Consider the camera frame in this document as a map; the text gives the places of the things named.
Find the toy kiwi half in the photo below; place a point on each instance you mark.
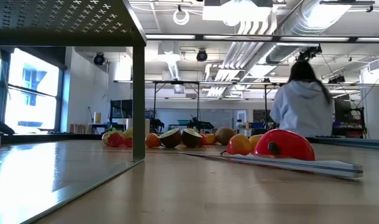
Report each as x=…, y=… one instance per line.
x=170, y=139
x=191, y=138

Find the red bowl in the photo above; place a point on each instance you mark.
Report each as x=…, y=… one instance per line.
x=288, y=146

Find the grey toy knife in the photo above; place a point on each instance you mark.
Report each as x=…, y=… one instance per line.
x=301, y=166

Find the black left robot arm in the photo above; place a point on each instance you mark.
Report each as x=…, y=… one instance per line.
x=1, y=127

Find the teal bin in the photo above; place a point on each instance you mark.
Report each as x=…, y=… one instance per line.
x=183, y=122

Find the whole brown toy kiwi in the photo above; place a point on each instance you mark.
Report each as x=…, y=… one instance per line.
x=225, y=135

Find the black hanging spotlight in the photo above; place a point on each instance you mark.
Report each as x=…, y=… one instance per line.
x=99, y=59
x=202, y=55

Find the yellow toy lemon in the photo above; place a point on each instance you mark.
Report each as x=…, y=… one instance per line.
x=129, y=132

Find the black monitor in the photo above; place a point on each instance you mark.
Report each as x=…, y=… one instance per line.
x=122, y=109

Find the red toy strawberry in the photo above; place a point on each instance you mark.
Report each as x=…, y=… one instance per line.
x=115, y=140
x=129, y=142

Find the overhead light bar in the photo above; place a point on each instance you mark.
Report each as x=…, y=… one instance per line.
x=170, y=36

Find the orange yellow toy peach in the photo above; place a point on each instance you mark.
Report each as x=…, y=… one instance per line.
x=104, y=138

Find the yellow container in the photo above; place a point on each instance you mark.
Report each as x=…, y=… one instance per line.
x=97, y=117

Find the wooden crates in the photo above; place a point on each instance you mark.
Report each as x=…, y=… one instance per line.
x=78, y=128

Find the person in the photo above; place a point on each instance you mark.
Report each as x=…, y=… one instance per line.
x=301, y=109

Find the green perforated metal shelf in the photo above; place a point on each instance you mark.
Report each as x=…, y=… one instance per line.
x=68, y=21

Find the large window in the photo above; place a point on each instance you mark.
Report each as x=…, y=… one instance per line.
x=33, y=93

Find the black equipment rack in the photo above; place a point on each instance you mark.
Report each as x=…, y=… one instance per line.
x=349, y=116

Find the black workstation frame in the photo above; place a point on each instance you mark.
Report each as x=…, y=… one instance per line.
x=198, y=99

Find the silver ventilation duct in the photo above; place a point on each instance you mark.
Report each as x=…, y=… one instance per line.
x=301, y=28

